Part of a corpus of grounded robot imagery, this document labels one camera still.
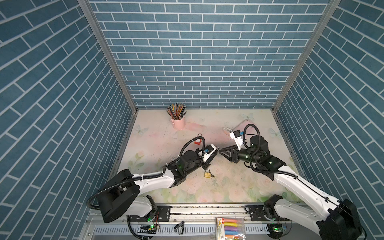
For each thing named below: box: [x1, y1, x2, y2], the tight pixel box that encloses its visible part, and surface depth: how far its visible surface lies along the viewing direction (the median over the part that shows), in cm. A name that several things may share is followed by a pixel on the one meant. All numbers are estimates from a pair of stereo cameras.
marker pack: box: [215, 217, 246, 240], surface depth 70 cm
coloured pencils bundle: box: [166, 102, 187, 120], surface depth 104 cm
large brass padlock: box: [204, 168, 214, 178], surface depth 89 cm
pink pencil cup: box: [170, 117, 186, 131], surface depth 108 cm
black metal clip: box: [174, 221, 185, 236], surface depth 71 cm
